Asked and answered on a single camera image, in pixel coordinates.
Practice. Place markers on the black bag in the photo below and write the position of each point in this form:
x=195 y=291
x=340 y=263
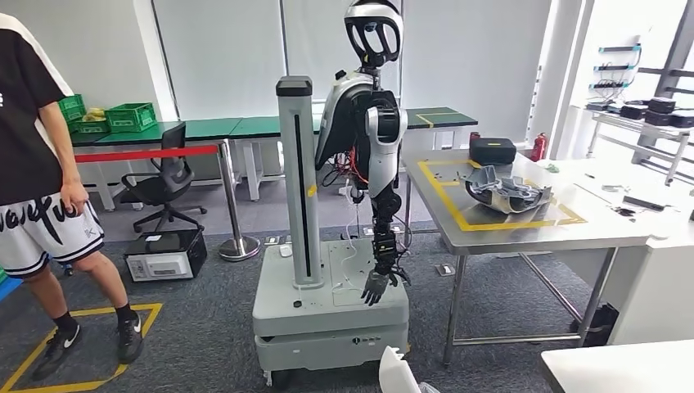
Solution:
x=596 y=325

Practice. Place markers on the dark grey parked robot hand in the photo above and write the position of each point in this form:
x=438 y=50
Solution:
x=374 y=287

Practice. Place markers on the white charger table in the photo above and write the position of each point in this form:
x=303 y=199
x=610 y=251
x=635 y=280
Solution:
x=623 y=126

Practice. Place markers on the chrome stanchion post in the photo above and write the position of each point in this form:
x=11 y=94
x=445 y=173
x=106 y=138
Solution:
x=230 y=206

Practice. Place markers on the green plastic crate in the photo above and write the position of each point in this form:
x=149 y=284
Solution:
x=130 y=116
x=71 y=107
x=89 y=127

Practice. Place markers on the white desk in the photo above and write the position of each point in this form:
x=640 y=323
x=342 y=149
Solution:
x=650 y=282

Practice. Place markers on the black white power unit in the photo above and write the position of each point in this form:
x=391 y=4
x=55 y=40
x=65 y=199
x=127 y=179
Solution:
x=162 y=255

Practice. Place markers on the red barrier belt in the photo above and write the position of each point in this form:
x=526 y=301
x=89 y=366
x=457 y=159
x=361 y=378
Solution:
x=146 y=153

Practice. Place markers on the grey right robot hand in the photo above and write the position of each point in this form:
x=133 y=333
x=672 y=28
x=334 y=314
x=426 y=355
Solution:
x=428 y=388

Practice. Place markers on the red fire extinguisher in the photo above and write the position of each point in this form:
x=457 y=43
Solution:
x=538 y=147

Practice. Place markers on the white small floor device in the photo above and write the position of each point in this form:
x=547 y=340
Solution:
x=286 y=250

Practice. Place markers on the person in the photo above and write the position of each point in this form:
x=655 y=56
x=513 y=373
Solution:
x=27 y=135

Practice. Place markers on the metal floor socket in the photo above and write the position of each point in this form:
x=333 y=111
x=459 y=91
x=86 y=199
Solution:
x=271 y=240
x=444 y=269

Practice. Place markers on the white car body part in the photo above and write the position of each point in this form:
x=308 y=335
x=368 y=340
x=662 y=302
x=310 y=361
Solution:
x=398 y=374

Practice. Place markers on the black office chair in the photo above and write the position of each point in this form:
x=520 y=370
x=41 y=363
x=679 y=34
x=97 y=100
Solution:
x=162 y=173

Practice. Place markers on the black charger box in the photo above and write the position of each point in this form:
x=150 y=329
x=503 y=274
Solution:
x=633 y=112
x=657 y=118
x=682 y=118
x=661 y=104

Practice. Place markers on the grey wheel arch car part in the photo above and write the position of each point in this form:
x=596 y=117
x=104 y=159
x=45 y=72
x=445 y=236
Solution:
x=509 y=195

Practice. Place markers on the grey robot lift column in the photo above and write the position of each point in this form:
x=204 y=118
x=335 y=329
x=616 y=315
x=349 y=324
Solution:
x=287 y=190

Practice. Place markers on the black case yellow mark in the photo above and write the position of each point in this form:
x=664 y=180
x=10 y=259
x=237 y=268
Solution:
x=492 y=151

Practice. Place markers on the black bar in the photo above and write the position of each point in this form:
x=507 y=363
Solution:
x=644 y=203

